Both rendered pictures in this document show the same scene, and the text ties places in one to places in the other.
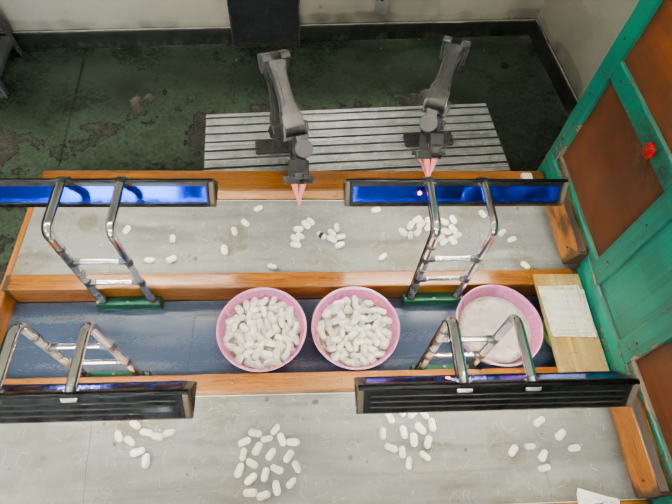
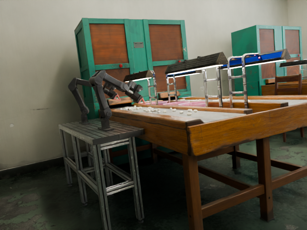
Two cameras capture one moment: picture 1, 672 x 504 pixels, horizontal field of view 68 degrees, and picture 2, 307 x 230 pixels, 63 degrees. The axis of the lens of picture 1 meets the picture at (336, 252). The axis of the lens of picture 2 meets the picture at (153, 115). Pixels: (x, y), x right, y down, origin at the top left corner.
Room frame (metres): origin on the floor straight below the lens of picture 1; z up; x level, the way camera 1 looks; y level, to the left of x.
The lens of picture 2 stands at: (1.63, 2.18, 0.96)
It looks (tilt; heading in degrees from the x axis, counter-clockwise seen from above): 7 degrees down; 251
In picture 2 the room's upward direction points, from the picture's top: 6 degrees counter-clockwise
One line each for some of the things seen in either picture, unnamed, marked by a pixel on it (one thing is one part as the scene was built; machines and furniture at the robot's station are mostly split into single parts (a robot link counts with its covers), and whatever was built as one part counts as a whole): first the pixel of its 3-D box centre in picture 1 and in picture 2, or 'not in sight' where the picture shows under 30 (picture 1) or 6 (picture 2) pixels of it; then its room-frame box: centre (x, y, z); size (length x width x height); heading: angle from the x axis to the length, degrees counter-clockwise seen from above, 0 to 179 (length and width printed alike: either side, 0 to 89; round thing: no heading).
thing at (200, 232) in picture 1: (300, 237); (154, 112); (0.90, 0.12, 0.73); 1.81 x 0.30 x 0.02; 96
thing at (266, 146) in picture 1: (280, 139); (105, 124); (1.35, 0.26, 0.71); 0.20 x 0.07 x 0.08; 100
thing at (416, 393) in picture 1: (496, 388); (182, 72); (0.33, -0.38, 1.08); 0.62 x 0.08 x 0.07; 96
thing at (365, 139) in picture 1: (363, 195); (120, 123); (1.16, -0.09, 0.65); 1.20 x 0.90 x 0.04; 100
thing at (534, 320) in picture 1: (494, 329); (156, 106); (0.63, -0.52, 0.72); 0.27 x 0.27 x 0.10
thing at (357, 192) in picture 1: (455, 187); (136, 76); (0.89, -0.32, 1.08); 0.62 x 0.08 x 0.07; 96
